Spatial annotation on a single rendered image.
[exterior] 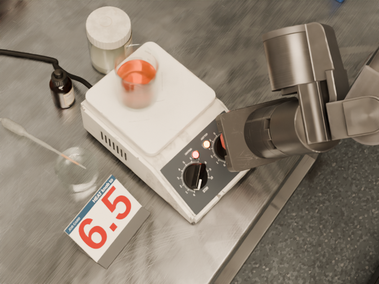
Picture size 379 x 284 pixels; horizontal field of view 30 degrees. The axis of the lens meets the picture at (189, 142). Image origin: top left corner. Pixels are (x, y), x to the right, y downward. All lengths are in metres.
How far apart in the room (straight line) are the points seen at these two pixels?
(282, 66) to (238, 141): 0.12
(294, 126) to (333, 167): 1.12
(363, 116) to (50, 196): 0.43
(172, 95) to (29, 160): 0.21
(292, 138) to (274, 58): 0.08
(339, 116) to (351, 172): 1.15
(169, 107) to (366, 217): 0.99
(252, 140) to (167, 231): 0.19
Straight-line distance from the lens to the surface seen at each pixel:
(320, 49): 0.70
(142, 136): 0.84
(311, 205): 1.75
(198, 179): 0.84
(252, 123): 0.76
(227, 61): 1.00
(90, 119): 0.89
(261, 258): 1.68
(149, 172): 0.85
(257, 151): 0.77
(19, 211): 0.91
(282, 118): 0.71
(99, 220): 0.87
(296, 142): 0.69
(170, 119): 0.85
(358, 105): 0.66
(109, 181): 0.87
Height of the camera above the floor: 1.58
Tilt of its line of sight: 63 degrees down
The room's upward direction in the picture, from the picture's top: 6 degrees clockwise
